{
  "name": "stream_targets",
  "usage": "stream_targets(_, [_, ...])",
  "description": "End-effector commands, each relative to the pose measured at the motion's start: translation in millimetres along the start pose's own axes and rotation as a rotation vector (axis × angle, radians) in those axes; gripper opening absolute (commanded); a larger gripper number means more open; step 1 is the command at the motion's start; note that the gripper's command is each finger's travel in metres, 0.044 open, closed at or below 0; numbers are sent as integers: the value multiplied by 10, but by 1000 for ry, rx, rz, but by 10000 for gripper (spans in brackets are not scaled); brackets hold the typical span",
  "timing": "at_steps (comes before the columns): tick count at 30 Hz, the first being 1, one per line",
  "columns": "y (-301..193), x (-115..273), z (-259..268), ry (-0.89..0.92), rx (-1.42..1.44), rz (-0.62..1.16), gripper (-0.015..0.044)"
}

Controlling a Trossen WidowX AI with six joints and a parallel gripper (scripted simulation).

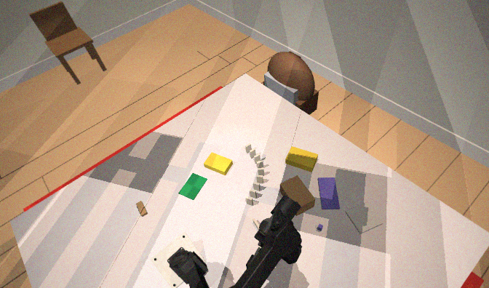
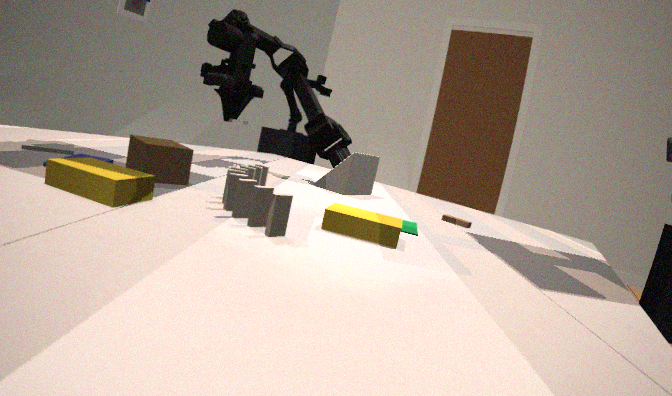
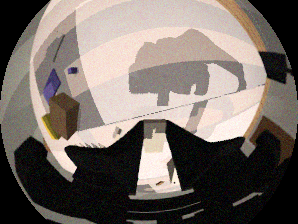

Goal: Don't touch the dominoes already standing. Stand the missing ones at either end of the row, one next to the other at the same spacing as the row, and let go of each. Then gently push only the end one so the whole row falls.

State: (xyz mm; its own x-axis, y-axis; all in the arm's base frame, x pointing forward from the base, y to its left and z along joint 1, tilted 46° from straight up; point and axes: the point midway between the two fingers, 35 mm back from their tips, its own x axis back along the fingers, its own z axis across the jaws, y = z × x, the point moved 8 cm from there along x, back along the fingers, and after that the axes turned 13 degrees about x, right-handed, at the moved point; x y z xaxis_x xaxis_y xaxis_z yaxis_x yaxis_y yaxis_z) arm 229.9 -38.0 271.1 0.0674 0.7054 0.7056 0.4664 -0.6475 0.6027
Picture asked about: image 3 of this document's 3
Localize purple flat rectangular block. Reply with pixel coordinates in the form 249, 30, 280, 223
43, 68, 61, 105

